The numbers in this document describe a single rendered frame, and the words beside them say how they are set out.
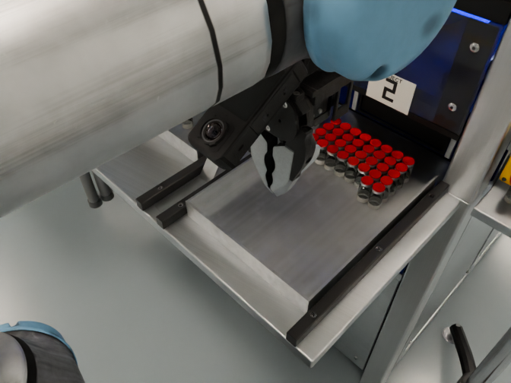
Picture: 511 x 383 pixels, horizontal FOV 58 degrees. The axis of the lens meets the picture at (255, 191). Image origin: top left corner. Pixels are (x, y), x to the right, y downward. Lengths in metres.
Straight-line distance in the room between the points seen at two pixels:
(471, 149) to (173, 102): 0.68
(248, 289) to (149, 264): 1.17
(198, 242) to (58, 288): 1.18
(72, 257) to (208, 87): 1.79
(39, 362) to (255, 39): 0.42
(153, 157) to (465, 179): 0.55
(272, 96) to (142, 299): 1.42
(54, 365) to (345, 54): 0.45
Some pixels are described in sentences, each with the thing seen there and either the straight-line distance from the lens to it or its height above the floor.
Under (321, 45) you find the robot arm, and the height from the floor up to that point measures 1.38.
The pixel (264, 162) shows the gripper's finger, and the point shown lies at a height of 1.13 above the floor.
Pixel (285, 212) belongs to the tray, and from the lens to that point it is 0.77.
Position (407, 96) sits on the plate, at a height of 1.02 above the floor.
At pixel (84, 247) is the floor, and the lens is 1.95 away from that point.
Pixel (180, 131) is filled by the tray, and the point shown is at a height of 0.88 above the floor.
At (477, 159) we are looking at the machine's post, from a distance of 0.81.
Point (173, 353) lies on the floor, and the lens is 1.63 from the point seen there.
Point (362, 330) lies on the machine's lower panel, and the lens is 1.35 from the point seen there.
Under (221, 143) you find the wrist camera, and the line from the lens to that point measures 0.38.
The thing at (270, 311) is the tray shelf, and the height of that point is 0.88.
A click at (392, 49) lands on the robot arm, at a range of 0.19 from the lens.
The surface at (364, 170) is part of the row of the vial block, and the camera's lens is 0.80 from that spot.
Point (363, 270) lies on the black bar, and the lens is 0.70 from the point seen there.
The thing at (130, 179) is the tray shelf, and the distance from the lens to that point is 0.86.
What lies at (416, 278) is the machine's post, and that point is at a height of 0.62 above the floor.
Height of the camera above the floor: 1.46
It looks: 46 degrees down
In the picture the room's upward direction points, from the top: straight up
